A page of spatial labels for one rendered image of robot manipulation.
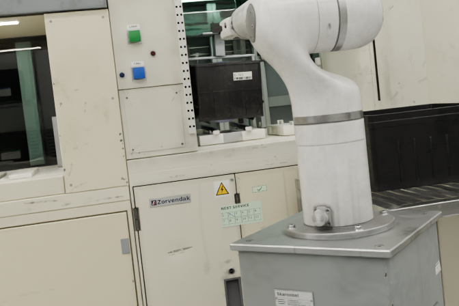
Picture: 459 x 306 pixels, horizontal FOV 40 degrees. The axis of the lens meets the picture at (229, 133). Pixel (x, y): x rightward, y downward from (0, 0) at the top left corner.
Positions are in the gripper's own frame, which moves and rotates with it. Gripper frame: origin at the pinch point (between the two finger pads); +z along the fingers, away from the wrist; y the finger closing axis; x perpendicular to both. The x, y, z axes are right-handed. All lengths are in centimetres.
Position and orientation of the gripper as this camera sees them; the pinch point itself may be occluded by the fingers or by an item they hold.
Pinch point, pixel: (233, 31)
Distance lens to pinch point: 174.9
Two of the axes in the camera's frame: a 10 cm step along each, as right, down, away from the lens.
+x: -1.1, -9.9, -0.5
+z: -2.0, -0.3, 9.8
